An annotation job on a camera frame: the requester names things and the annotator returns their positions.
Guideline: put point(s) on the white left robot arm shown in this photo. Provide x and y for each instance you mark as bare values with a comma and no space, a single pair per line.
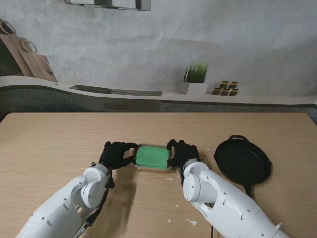
62,208

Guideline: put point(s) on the clear lid with green insert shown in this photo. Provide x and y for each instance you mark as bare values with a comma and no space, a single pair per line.
152,156

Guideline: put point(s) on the black cast iron skillet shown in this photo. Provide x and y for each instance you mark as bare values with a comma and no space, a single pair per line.
240,158

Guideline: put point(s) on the large wooden cutting board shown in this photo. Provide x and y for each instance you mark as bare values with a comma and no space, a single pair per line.
12,54

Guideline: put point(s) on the metal wall shelf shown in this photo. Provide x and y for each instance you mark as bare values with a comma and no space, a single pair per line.
106,4

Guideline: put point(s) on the small wooden cutting board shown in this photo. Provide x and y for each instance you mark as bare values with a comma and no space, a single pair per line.
37,67

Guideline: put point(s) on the dark long knife tray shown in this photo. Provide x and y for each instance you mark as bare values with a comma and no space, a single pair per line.
116,91

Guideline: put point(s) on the green plant in white pot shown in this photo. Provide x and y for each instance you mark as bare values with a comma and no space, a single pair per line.
194,79

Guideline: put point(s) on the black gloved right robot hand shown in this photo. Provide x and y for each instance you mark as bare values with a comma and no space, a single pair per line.
185,152

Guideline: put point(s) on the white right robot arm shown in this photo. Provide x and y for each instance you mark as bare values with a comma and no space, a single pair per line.
223,198

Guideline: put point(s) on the yellow black spice jar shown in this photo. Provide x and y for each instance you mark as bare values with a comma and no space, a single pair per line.
224,84
225,92
233,92
233,85
216,92

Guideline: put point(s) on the brown paper food container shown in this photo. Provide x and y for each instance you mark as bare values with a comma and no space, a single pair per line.
151,170

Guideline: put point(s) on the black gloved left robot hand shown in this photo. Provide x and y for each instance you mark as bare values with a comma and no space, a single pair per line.
114,156

